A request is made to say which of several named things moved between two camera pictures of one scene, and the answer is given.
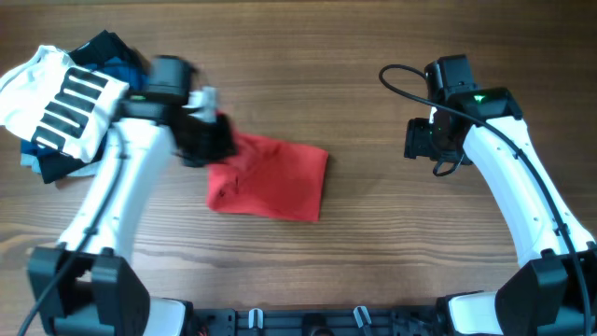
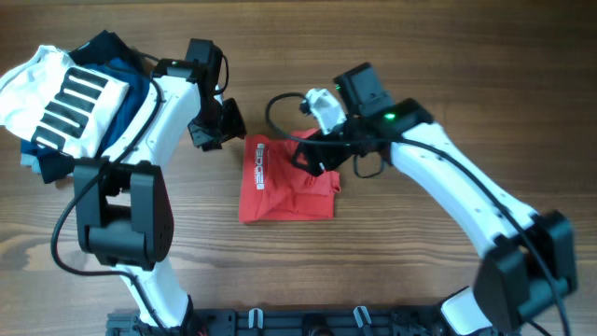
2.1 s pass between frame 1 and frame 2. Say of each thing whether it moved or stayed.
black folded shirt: stayed
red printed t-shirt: moved
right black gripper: moved
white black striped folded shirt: stayed
